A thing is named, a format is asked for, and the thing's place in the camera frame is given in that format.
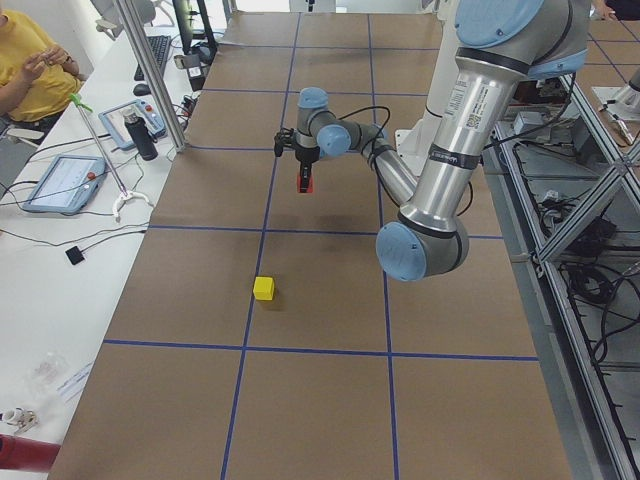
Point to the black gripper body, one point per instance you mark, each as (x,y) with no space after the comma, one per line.
(304,155)

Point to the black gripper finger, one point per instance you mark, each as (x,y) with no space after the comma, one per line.
(305,171)

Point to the yellow block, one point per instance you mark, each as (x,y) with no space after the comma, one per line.
(264,288)

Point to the red block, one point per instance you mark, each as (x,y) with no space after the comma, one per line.
(305,185)

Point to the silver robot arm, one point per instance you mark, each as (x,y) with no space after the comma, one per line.
(503,43)

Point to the black water bottle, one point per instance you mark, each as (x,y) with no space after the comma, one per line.
(139,133)

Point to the black computer mouse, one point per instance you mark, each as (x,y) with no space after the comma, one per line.
(141,89)

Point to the reacher grabber tool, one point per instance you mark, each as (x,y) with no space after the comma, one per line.
(125,194)

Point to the black keyboard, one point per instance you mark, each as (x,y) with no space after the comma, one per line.
(160,47)

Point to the far teach pendant tablet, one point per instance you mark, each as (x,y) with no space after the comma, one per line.
(114,123)

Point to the teach pendant tablet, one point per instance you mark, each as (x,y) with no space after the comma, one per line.
(68,184)
(114,123)

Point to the near teach pendant tablet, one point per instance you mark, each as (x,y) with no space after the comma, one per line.
(68,184)

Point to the small black square device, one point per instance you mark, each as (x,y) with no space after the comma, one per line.
(75,255)

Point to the person in yellow shirt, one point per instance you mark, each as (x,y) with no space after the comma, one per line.
(38,76)

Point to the paper label sheet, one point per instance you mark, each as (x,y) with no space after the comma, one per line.
(75,384)

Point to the white metal fitting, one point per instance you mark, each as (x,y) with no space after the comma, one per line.
(20,419)

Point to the dark red cylinder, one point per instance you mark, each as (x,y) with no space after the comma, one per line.
(27,455)

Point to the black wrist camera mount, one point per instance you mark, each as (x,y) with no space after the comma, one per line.
(284,139)

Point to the white camera mast column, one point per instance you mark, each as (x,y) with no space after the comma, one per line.
(413,145)

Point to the aluminium frame post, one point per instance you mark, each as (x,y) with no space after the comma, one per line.
(136,35)

